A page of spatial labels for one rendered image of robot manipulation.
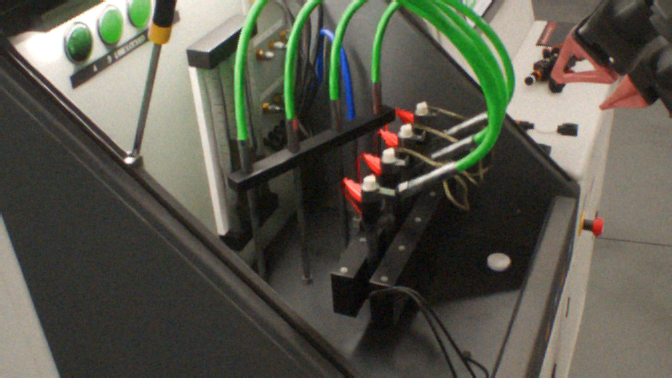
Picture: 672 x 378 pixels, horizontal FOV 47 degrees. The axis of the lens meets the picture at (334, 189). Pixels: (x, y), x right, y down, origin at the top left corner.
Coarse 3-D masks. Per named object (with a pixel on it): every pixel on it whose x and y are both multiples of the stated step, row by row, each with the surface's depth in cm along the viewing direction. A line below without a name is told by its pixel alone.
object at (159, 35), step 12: (156, 0) 66; (168, 0) 65; (156, 12) 66; (168, 12) 66; (156, 24) 67; (168, 24) 67; (156, 36) 68; (168, 36) 68; (156, 48) 69; (156, 60) 70; (144, 96) 73; (144, 108) 74; (144, 120) 76; (132, 156) 79; (144, 168) 80
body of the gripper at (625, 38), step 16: (608, 0) 77; (624, 0) 74; (640, 0) 72; (592, 16) 75; (608, 16) 76; (624, 16) 74; (640, 16) 73; (592, 32) 74; (608, 32) 75; (624, 32) 75; (640, 32) 74; (656, 32) 73; (608, 48) 74; (624, 48) 75; (640, 48) 76; (624, 64) 74
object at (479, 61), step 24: (264, 0) 99; (408, 0) 91; (240, 48) 105; (240, 72) 107; (480, 72) 92; (240, 96) 109; (240, 120) 111; (240, 144) 114; (480, 144) 98; (456, 168) 101
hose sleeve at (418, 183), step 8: (440, 168) 102; (448, 168) 101; (424, 176) 104; (432, 176) 103; (440, 176) 102; (448, 176) 102; (416, 184) 105; (424, 184) 104; (432, 184) 104; (416, 192) 106
